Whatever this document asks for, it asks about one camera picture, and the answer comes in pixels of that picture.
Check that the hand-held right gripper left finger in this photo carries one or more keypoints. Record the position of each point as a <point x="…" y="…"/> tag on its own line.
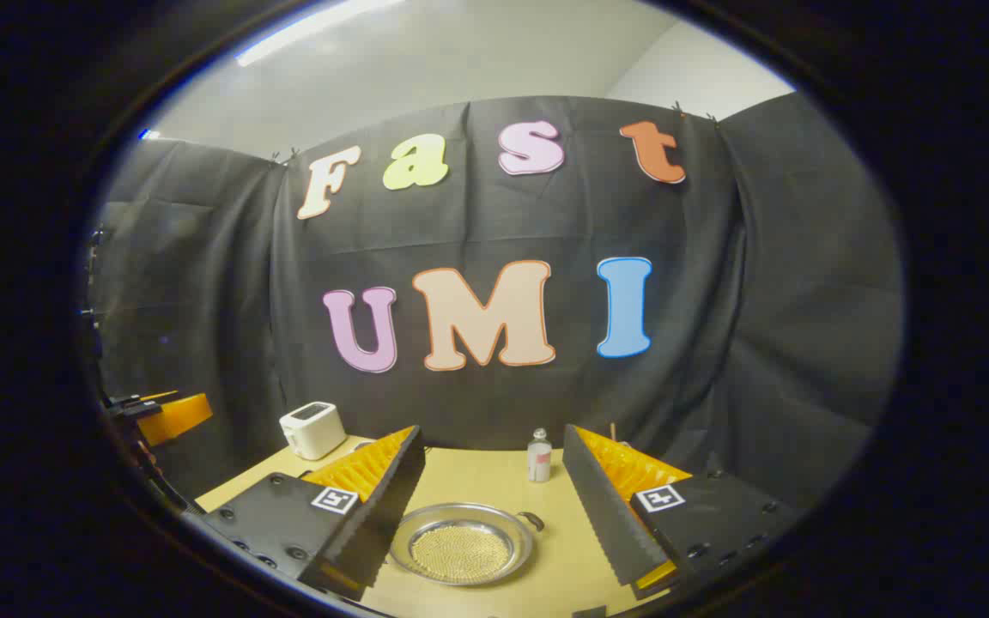
<point x="391" y="498"/>

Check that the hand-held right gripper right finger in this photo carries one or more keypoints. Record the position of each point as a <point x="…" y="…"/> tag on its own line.
<point x="602" y="502"/>

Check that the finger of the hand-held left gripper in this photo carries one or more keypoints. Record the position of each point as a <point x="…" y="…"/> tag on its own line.
<point x="178" y="417"/>

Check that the stainless steel pot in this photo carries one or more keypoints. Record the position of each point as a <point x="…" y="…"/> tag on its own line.
<point x="407" y="539"/>

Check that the small clear bottle white label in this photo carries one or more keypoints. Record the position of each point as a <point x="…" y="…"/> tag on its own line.
<point x="539" y="461"/>

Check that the heap of yellow soybeans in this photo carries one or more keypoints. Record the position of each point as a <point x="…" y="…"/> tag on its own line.
<point x="462" y="555"/>

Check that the white toaster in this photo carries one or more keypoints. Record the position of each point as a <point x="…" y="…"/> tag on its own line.
<point x="312" y="433"/>

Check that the black backdrop cloth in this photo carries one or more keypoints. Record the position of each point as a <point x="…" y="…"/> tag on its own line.
<point x="503" y="223"/>

